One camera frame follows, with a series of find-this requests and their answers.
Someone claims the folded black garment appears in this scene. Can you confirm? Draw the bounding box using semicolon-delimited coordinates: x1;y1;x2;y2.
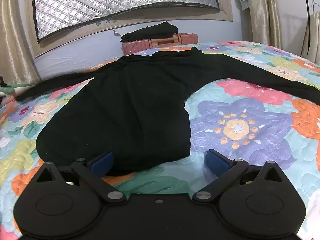
120;21;179;43

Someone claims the hanging cream garment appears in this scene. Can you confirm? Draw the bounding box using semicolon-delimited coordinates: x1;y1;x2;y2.
303;10;320;62

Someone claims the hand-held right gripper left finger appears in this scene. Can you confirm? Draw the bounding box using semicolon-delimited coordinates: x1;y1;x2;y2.
34;151;127;204

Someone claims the beige satin curtain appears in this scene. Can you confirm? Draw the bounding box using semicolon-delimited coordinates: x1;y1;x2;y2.
243;0;283;48
0;0;42;87

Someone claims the pink suitcase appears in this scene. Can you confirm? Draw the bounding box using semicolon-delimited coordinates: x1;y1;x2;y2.
122;33;199;55

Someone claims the floral quilted blanket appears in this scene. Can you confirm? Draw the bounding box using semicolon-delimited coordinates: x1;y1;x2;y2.
0;40;320;240

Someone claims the silver quilted window shade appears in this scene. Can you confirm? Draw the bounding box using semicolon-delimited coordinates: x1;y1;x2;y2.
32;0;221;43

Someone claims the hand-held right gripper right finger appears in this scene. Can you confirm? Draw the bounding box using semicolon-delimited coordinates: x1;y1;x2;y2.
192;149;286;202

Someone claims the black sweater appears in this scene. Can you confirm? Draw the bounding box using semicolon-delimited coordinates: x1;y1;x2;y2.
16;46;320;177

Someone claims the white and green plush pillow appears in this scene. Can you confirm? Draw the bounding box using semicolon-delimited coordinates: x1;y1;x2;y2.
0;82;34;96

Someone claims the black clothes rack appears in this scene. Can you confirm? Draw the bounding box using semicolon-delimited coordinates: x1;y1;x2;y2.
299;0;320;58

